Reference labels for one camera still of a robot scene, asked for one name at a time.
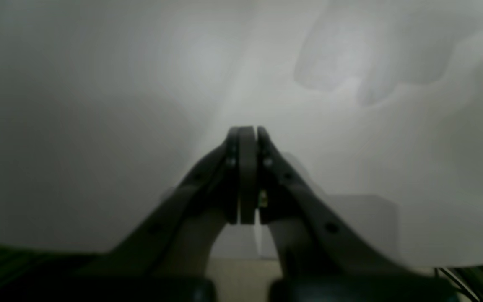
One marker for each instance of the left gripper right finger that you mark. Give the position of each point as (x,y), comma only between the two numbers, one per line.
(322,259)

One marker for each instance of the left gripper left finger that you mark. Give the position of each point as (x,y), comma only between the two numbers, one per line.
(165,258)

